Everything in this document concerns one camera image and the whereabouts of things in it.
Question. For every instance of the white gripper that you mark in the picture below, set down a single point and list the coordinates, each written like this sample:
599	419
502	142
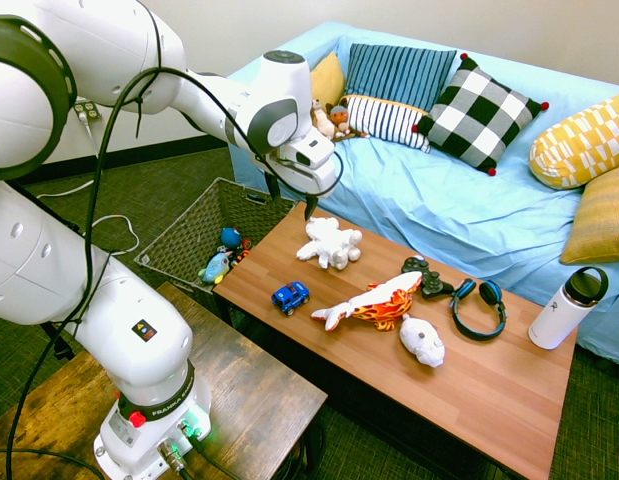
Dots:
309	162

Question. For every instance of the blue toy car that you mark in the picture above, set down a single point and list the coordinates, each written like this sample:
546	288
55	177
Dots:
290	295

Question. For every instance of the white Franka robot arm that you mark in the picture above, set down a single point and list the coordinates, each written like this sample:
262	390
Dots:
114	320

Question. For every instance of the orange black toy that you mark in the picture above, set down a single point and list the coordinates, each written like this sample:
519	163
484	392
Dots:
243	248

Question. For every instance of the blue round toy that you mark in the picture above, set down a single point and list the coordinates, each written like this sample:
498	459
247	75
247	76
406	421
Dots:
232	236

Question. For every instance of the dark wicker basket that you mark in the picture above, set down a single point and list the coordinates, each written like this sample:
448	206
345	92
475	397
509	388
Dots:
189	235

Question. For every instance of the white plush teddy bear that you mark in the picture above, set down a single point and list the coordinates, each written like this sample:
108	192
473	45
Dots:
331	245

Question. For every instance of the cream plush animal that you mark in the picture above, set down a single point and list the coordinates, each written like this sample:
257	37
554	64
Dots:
323	121

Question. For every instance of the small doll blue hat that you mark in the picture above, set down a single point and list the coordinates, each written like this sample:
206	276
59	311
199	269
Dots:
342	120

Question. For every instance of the plain yellow pillow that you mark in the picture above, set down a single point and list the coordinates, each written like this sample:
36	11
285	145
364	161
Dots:
326	82

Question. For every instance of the white navy striped pillow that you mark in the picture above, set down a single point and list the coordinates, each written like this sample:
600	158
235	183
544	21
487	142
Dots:
384	120

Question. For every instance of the orange white plush shark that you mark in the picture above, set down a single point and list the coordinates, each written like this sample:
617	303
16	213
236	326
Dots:
374	302

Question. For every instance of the light blue covered sofa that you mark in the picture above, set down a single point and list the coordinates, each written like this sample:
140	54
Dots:
439	190

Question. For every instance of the black game controller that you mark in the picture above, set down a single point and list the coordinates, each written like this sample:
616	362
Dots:
429	277

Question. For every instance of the blue striped pillow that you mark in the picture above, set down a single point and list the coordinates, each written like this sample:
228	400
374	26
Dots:
396	75

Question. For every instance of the white plush seal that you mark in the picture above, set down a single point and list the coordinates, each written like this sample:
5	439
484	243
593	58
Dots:
423	341

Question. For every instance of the black white checkered pillow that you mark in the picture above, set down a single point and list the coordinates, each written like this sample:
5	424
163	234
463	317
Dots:
481	112

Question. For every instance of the dark wooden robot stand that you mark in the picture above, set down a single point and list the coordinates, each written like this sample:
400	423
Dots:
229	400

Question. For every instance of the black blue headphones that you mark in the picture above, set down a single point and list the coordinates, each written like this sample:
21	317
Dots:
481	310

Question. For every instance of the wooden coffee table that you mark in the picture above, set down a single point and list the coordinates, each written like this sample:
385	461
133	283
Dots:
439	365

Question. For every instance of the white water bottle black lid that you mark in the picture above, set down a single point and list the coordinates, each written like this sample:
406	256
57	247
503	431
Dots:
561	312

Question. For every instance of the yellow white patterned pillow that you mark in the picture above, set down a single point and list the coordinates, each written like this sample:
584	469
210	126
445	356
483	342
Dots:
581	142

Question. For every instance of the mustard knit pillow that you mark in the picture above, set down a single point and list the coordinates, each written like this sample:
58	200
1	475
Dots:
601	225

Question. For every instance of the wall power outlet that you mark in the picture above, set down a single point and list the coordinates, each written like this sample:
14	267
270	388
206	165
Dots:
85	110

